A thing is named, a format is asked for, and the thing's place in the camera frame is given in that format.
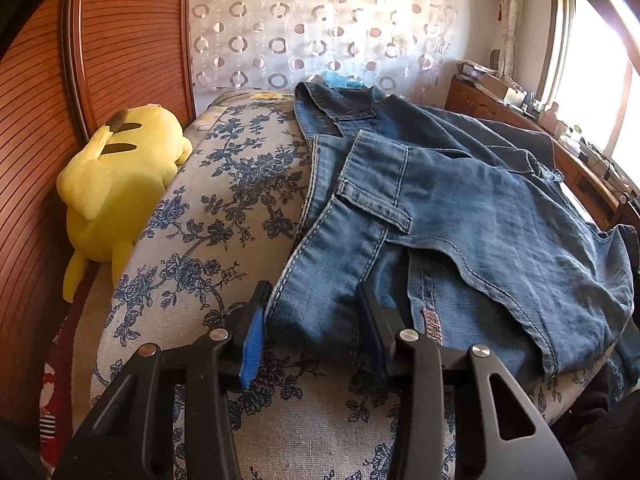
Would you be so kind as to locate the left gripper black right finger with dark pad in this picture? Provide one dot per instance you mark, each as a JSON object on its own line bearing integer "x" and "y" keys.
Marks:
{"x": 458, "y": 405}

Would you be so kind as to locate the blue floral bed sheet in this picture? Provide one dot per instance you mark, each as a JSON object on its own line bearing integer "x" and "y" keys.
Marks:
{"x": 228, "y": 221}

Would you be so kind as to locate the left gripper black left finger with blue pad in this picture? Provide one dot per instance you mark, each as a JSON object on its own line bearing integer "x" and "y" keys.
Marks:
{"x": 129, "y": 432}

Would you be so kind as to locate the wooden side cabinet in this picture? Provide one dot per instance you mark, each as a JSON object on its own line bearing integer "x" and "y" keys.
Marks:
{"x": 606, "y": 208}

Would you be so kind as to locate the white circle-patterned curtain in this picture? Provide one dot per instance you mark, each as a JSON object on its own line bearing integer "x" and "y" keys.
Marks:
{"x": 407, "y": 47}

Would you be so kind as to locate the window with wooden frame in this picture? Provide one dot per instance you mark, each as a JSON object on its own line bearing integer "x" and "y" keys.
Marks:
{"x": 590, "y": 80}

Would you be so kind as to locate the blue denim jeans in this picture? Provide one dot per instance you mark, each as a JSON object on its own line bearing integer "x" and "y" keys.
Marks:
{"x": 458, "y": 224}

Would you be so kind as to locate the cardboard box on cabinet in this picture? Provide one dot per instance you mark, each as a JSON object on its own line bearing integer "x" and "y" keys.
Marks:
{"x": 502, "y": 90}

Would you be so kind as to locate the wooden slatted headboard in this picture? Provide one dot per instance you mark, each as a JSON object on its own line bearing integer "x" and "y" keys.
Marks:
{"x": 66, "y": 66}

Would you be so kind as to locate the blue box by curtain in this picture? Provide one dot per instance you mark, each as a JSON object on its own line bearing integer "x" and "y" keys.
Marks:
{"x": 336, "y": 80}

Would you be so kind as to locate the yellow Pikachu plush toy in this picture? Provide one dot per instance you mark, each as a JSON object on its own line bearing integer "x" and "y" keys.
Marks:
{"x": 111, "y": 187}

